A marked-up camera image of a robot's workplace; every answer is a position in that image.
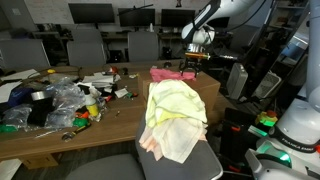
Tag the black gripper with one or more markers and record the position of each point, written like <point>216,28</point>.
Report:
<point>192,63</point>

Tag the pink cloth with orange print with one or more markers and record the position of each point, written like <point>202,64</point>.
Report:
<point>170,75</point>

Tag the pale green terry towel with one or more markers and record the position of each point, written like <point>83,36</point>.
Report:
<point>176,96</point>

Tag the yellow cloth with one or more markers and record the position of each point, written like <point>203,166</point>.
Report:
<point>171,116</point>

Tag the white terry towel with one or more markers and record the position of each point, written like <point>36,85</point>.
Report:
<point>180,140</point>

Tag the peach cloth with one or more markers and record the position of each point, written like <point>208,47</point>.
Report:
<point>150,141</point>

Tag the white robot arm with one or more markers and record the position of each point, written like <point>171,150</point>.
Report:
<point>296,126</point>

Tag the large brown cardboard box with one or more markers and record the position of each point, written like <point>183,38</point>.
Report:
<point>206,88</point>

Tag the grey office chair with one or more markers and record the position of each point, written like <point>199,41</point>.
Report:
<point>86,35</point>
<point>143,46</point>
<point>86,53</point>
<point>23,53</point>

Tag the black mesh office chair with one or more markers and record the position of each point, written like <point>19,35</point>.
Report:
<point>196,166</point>

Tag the white space heater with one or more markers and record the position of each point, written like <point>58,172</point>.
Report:
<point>237,80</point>

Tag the black computer monitor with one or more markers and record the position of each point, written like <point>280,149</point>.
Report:
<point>136,17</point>
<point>91,13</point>
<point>177,18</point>

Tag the small round black speaker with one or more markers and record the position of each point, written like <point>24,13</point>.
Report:
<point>125,71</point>

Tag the small white card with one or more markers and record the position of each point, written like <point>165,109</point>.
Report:
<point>121,93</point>

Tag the red ball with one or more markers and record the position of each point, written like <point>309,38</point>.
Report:
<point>114,69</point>

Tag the black desktop tower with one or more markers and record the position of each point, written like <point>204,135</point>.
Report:
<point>115,56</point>

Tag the white grille appliance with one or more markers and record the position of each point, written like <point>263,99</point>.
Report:
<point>266,85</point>

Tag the black case orange latches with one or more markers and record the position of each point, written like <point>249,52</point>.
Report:
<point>238,140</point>

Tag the red emergency stop button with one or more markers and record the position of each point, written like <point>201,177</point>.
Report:
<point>266,118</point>

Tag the stack of white papers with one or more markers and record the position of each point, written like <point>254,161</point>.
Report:
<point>98,79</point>

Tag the yellow bottle white cap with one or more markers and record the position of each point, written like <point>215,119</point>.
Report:
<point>91,106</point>

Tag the metal shelf rack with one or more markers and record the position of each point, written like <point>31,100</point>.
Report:
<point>286,16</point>

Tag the green plastic toy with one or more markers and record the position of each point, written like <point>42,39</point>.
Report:
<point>7,128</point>
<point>80,122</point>

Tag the blue bag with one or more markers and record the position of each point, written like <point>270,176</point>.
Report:
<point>20,96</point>

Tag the crumpled clear plastic bag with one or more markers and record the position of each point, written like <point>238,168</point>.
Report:
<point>16,115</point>

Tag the white paper sheet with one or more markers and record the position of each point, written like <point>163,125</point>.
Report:
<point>8,91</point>

